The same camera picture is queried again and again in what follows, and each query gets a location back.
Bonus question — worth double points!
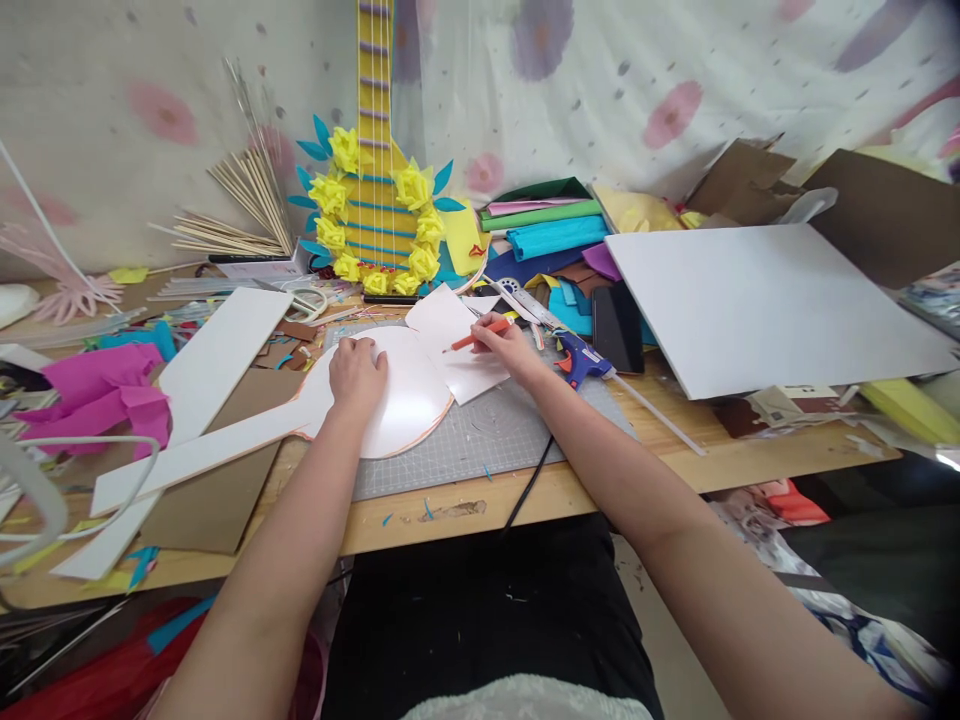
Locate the cyan paper piece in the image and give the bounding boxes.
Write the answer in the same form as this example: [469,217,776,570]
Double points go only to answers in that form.
[97,320,178,363]

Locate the white curved cable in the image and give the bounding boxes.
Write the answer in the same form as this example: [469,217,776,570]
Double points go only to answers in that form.
[0,432,163,543]

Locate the person's right hand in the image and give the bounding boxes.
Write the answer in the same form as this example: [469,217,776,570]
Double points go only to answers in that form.
[470,320,540,377]

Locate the red plastic bag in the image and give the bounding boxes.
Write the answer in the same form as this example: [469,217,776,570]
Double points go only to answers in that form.
[0,596,328,720]

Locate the pile of clear glue sticks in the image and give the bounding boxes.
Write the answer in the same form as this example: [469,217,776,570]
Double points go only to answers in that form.
[0,275,226,348]

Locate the person's left hand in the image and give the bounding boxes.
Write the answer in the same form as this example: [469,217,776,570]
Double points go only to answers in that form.
[329,335,391,412]

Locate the small printed paper box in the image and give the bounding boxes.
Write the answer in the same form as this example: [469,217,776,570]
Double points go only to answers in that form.
[712,382,864,441]

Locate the yellow box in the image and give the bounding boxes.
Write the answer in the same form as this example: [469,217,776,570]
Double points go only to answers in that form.
[858,378,960,448]

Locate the yellow craft lute with flowers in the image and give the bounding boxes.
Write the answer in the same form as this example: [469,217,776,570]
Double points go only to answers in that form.
[288,0,470,303]

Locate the blue glue gun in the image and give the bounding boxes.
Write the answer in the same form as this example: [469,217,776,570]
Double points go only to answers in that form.
[552,329,617,394]

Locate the white lute-shaped foam board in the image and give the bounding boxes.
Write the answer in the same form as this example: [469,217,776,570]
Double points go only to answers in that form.
[89,326,456,520]

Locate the pale yellow paper sheet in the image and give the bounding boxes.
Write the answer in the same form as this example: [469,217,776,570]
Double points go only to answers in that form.
[592,183,685,235]

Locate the white paper template sheet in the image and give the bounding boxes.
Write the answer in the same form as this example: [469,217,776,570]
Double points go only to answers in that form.
[404,283,520,407]

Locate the person's body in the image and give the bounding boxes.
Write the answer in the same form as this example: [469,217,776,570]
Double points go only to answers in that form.
[401,671,654,720]

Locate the black power cable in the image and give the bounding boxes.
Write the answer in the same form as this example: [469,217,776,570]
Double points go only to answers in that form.
[500,431,557,535]

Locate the thin white rod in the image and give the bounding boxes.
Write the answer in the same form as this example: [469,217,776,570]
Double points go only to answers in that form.
[610,371,710,458]

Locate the yellow foam sheet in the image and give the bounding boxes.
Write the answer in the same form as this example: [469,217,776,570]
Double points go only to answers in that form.
[438,197,493,280]

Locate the metal ruler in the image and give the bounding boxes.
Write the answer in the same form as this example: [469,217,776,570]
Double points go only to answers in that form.
[487,276,558,333]

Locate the cyan crepe paper roll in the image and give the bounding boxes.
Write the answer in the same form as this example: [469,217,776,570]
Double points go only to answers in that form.
[506,215,611,263]

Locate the magenta crepe paper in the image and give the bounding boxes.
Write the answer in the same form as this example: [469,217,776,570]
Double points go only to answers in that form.
[11,343,175,460]

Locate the orange pencil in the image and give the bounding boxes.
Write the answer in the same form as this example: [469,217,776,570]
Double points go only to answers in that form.
[442,315,520,355]

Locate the brown cardboard sheet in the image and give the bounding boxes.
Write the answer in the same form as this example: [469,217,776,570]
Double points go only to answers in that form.
[138,367,306,557]

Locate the person's legs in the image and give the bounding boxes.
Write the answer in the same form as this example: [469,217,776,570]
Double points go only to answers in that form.
[322,513,666,720]

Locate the torn brown cardboard piece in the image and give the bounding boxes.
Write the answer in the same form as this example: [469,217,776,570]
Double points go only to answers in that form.
[686,134,801,228]

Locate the green crepe paper roll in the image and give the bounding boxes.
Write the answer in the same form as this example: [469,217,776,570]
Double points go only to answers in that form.
[479,198,606,233]

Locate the large white foam board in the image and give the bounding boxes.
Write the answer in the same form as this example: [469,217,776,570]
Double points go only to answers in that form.
[603,223,960,403]

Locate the large brown cardboard panel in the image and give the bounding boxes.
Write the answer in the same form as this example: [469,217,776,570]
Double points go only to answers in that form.
[798,148,960,291]

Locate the long white foam strip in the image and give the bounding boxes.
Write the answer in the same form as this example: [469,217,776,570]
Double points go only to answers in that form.
[48,286,295,583]

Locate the bundle of wooden sticks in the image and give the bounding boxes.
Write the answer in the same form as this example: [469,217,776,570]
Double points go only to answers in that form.
[148,146,298,261]

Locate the pile of patterned fabric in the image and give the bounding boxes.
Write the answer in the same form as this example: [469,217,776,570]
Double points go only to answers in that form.
[704,449,960,695]

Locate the floral cloth backdrop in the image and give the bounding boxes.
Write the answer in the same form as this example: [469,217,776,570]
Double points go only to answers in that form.
[0,0,960,285]

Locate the grey cutting mat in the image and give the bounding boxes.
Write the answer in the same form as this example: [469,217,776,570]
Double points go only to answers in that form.
[322,322,640,502]

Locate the person's right fingers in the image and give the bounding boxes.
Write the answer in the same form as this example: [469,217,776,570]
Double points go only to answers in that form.
[470,320,520,358]

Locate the purple paper piece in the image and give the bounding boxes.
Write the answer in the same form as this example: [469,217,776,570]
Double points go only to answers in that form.
[581,242,625,284]

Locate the dark green felt sheet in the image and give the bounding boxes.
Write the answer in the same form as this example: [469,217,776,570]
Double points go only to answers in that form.
[487,176,595,205]

